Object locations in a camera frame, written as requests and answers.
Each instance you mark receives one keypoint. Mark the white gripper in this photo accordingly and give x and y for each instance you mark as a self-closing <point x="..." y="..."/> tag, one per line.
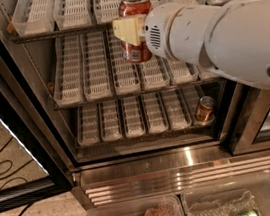
<point x="156" y="32"/>

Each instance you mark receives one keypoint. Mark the red coke can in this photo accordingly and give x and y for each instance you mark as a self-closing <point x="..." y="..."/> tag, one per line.
<point x="135" y="54"/>

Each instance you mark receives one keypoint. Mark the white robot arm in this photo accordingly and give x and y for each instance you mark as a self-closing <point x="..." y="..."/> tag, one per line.
<point x="232" y="40"/>

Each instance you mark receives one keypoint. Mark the stainless steel fridge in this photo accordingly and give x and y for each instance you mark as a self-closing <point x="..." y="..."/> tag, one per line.
<point x="132" y="168"/>

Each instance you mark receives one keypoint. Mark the orange soda can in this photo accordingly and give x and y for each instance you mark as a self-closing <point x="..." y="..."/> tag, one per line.
<point x="205" y="109"/>

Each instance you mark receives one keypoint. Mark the closed right fridge door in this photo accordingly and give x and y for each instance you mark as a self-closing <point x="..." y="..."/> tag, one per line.
<point x="251" y="130"/>

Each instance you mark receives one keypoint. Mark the open glass fridge door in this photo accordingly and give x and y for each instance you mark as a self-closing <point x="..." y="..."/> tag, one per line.
<point x="22" y="115"/>

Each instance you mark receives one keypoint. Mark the green can in bin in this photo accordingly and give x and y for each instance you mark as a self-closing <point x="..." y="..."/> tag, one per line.
<point x="246" y="215"/>

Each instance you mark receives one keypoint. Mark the right clear plastic bin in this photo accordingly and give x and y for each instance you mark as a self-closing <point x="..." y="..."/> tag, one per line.
<point x="229" y="196"/>

